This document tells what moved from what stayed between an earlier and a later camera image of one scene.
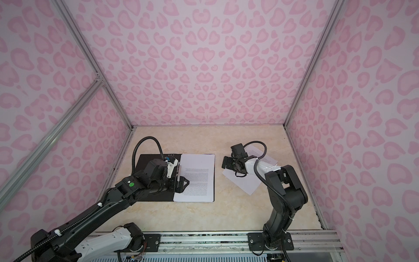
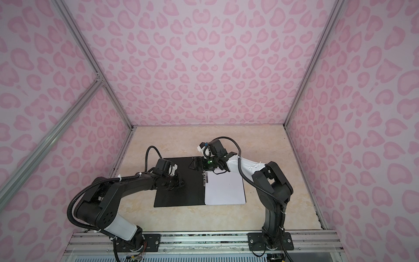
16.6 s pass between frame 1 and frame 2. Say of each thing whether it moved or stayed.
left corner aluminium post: stayed
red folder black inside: moved
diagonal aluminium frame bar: stayed
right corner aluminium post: stayed
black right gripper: moved
